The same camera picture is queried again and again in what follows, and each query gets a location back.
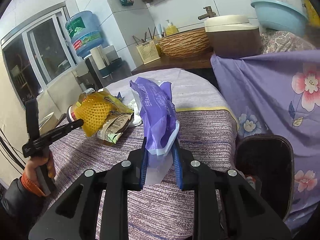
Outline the purple plastic bag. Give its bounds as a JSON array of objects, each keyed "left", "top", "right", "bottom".
[{"left": 130, "top": 77, "right": 180, "bottom": 185}]

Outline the green snack wrapper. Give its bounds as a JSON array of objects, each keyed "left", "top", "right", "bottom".
[{"left": 96, "top": 111, "right": 133, "bottom": 144}]

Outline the yellow foam fruit net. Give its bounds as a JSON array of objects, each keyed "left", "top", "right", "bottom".
[{"left": 74, "top": 104, "right": 110, "bottom": 137}]

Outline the yellow chip bag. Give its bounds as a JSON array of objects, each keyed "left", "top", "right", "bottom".
[{"left": 76, "top": 89, "right": 133, "bottom": 114}]

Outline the dark brown trash bin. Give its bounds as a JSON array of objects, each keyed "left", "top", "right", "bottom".
[{"left": 234, "top": 134, "right": 295, "bottom": 220}]

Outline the dark wooden counter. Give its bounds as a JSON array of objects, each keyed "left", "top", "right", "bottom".
[{"left": 131, "top": 51, "right": 213, "bottom": 75}]

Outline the beige utensil holder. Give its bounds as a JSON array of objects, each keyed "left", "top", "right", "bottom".
[{"left": 136, "top": 40, "right": 161, "bottom": 64}]

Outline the woven basket sink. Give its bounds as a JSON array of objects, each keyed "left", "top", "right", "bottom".
[{"left": 158, "top": 27, "right": 212, "bottom": 59}]

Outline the purple floral cloth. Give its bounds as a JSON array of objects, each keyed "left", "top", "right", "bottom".
[{"left": 210, "top": 50, "right": 319, "bottom": 232}]

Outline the yellow soap dispenser bottle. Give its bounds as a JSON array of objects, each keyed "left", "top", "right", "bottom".
[{"left": 165, "top": 20, "right": 178, "bottom": 36}]

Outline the blue water jug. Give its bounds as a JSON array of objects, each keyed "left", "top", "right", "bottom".
[{"left": 65, "top": 10, "right": 104, "bottom": 58}]

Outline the brown white rice cooker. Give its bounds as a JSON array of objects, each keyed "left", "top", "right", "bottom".
[{"left": 204, "top": 15, "right": 262, "bottom": 59}]

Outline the bronze faucet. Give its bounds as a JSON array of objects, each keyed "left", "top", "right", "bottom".
[{"left": 198, "top": 6, "right": 216, "bottom": 20}]

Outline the light blue plastic basin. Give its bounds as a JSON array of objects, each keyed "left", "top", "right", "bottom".
[{"left": 251, "top": 0, "right": 308, "bottom": 37}]

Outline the window with white frame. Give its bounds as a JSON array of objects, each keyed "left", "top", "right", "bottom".
[{"left": 1, "top": 4, "right": 76, "bottom": 104}]

